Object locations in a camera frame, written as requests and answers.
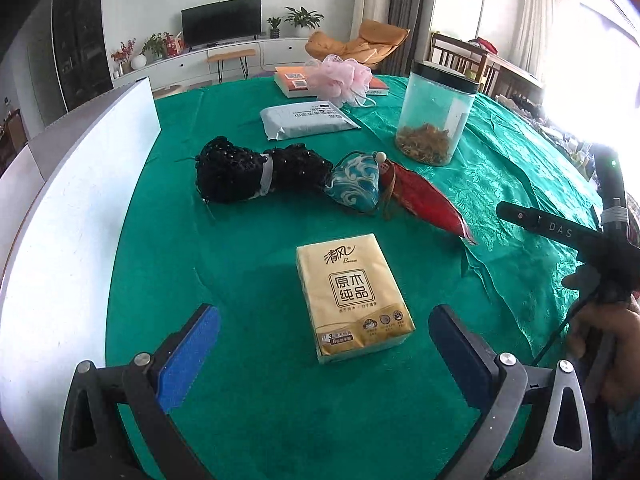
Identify person's right hand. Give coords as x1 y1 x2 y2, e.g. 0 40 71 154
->
562 266 640 411

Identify orange rocking chair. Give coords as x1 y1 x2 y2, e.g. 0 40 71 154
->
305 20 411 68

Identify plant with red gift box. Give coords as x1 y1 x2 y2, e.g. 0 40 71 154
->
142 32 184 61

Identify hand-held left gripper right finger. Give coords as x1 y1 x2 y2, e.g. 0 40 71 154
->
428 304 593 480

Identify white cardboard box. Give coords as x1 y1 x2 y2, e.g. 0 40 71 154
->
0 76 162 461

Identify orange book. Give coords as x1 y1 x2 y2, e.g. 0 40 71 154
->
273 65 392 97

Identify white sheer curtain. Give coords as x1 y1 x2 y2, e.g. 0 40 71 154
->
510 0 581 86

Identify pink bath pouf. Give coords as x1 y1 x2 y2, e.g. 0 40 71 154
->
304 55 377 109

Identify pile of cosmetic bottles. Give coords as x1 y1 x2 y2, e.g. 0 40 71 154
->
495 92 598 176

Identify wooden bench with hairpin legs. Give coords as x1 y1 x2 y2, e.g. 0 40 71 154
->
207 49 257 83

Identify black display cabinet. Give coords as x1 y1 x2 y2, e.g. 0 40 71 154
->
50 0 113 111

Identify dark wooden slatted chair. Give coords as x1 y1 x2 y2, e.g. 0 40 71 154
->
430 32 543 106

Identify blue wave-pattern sachet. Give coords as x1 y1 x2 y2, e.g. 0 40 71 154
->
324 151 397 212

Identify green satin tablecloth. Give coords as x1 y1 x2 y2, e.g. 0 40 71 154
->
105 72 608 480

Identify red flowers in white vase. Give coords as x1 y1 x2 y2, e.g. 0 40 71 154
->
111 39 147 75

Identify flat screen television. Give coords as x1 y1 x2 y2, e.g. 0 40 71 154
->
181 0 262 51

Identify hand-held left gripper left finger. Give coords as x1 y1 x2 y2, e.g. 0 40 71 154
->
57 303 222 480

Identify clear jar with black lid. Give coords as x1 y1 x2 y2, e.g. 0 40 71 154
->
395 60 480 167

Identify yellow tissue pack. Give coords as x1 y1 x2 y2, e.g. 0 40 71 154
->
296 233 417 365

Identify large potted green plant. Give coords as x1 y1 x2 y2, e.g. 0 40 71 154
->
285 6 325 38

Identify grey curtain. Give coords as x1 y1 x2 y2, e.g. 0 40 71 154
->
387 0 441 76

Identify white television cabinet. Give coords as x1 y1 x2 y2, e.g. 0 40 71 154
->
112 35 321 93

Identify grey mailer packet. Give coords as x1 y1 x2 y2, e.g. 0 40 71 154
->
260 100 362 142

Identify black beaded mesh bag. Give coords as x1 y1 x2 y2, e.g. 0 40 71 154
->
194 135 335 206

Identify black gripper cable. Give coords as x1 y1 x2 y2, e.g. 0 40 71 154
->
531 292 598 367

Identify red fabric pouch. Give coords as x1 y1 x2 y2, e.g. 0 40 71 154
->
382 159 478 247

